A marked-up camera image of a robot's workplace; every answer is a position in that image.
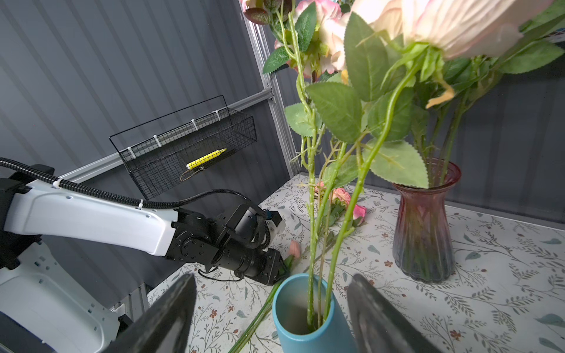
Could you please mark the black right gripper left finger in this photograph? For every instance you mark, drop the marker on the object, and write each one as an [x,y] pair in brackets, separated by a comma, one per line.
[163,327]

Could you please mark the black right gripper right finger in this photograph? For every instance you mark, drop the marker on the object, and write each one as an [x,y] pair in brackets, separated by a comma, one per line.
[377,325]

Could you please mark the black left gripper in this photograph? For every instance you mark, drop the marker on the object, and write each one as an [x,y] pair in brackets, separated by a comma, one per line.
[264,266]

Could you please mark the teal ceramic vase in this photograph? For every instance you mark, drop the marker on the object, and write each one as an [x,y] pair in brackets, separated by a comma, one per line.
[289,311]

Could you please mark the pink ribbed glass vase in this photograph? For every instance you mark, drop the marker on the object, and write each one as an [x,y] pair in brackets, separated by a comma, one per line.
[423,247]

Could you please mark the small pink flower spray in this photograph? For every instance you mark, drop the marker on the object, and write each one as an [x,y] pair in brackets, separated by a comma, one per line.
[339,202]

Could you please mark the pale peony spray stem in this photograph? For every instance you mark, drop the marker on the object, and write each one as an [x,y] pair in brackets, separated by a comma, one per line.
[362,107]

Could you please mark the large pink rose stem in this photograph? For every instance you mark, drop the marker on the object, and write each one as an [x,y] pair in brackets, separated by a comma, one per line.
[471,45]

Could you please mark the dark pink bud stem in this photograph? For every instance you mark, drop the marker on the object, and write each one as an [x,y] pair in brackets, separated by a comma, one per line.
[294,253]

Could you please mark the yellow pen in basket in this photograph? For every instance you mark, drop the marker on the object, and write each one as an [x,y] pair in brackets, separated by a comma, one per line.
[205,159]

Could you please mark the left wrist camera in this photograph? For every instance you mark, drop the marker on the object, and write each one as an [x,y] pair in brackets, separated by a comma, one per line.
[254,230]

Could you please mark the black wire basket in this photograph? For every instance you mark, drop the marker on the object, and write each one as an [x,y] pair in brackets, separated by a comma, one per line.
[155,153]

